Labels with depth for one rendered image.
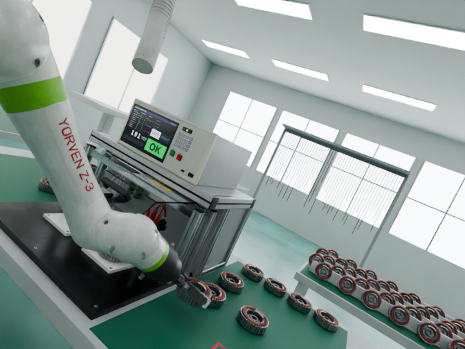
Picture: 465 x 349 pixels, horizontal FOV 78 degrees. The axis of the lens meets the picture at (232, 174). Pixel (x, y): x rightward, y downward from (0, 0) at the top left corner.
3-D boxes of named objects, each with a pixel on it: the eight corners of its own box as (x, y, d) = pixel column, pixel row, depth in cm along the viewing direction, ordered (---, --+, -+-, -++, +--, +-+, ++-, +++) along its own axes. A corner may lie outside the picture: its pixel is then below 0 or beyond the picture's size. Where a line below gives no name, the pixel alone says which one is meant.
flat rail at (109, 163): (194, 220, 100) (197, 212, 99) (86, 153, 125) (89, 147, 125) (196, 220, 101) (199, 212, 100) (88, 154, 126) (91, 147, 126)
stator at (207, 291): (189, 311, 82) (194, 300, 82) (168, 287, 89) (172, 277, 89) (214, 305, 91) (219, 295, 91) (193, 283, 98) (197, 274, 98)
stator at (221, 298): (194, 302, 100) (198, 292, 100) (196, 285, 112) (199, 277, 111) (223, 312, 102) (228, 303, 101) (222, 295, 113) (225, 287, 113)
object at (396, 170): (343, 307, 371) (412, 172, 354) (228, 236, 446) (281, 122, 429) (345, 296, 416) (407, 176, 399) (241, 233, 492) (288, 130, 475)
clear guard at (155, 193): (135, 221, 78) (143, 201, 78) (82, 184, 88) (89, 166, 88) (196, 216, 108) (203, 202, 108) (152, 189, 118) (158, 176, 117)
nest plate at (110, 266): (108, 273, 91) (110, 270, 91) (80, 249, 97) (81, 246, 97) (141, 264, 105) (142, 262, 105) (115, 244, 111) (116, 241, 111)
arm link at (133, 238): (123, 254, 56) (151, 207, 61) (81, 241, 61) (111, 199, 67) (158, 280, 66) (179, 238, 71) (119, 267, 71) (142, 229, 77)
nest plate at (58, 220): (65, 236, 101) (66, 233, 101) (42, 216, 107) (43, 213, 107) (100, 232, 115) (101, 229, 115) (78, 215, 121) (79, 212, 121)
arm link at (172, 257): (178, 246, 70) (158, 228, 76) (141, 285, 66) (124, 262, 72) (188, 257, 74) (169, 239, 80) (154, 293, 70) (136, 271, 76)
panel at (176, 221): (194, 274, 115) (224, 208, 112) (93, 201, 142) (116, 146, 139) (196, 273, 116) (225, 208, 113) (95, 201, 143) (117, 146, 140)
